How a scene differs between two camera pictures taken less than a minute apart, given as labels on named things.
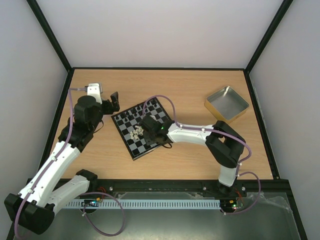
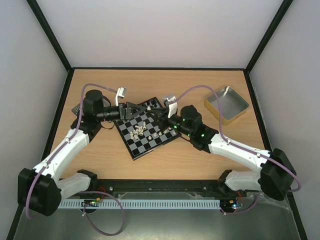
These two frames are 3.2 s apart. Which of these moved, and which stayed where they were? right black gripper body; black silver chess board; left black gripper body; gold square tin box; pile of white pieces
Moved: right black gripper body; left black gripper body
Stayed: pile of white pieces; gold square tin box; black silver chess board
